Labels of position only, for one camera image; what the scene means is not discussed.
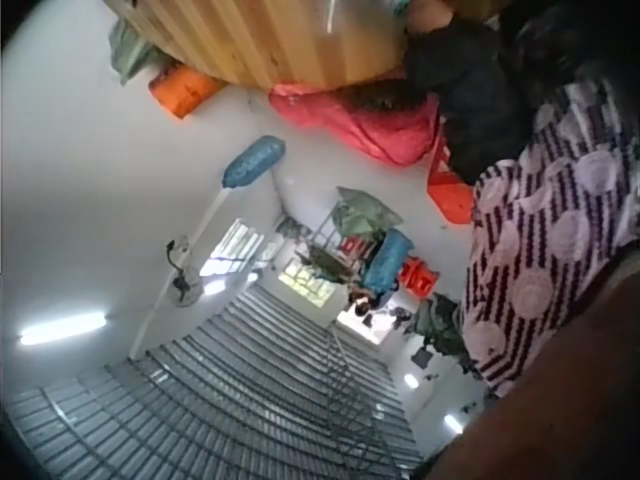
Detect metal rack with green sacks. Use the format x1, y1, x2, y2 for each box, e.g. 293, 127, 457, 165
293, 186, 405, 294

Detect large blue sack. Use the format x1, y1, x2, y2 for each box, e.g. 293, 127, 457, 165
361, 228, 416, 294

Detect barred window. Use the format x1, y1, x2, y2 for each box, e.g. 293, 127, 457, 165
199, 216, 267, 277

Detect blue woven sack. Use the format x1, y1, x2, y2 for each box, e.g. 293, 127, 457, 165
221, 134, 288, 191

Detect red plastic crates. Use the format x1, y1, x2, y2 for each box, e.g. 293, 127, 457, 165
398, 256, 440, 300

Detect red woven sack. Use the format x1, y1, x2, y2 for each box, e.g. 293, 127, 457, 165
268, 79, 442, 167

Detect heap of green sacks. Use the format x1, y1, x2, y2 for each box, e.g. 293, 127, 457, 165
408, 293, 479, 377

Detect metal roof truss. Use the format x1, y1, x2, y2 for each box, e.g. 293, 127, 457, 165
317, 319, 404, 480

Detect orange woven sack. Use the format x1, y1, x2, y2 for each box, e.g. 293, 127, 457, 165
147, 64, 226, 120

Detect person's legs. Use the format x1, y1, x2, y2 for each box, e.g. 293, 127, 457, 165
402, 18, 544, 187

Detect wooden plank table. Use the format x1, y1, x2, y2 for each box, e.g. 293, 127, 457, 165
102, 0, 417, 95

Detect green woven sack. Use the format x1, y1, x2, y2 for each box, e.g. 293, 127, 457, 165
108, 18, 167, 87

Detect fluorescent tube light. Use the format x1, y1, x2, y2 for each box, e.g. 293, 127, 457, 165
18, 311, 109, 347

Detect black wall fan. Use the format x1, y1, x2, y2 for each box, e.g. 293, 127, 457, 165
164, 238, 204, 309

